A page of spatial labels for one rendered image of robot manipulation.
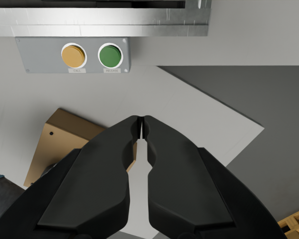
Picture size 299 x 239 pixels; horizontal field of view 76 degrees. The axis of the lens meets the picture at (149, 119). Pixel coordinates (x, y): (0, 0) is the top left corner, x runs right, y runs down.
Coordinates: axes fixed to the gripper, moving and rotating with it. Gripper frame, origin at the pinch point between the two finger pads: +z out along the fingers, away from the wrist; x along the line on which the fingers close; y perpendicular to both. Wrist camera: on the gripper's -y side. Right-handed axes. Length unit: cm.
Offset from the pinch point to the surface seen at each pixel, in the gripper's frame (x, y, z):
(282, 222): 159, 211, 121
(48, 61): -18.7, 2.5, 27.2
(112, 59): -6.0, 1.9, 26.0
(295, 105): 118, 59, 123
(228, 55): 20.6, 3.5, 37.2
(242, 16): 21.9, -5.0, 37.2
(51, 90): -24.9, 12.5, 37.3
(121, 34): -4.1, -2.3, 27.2
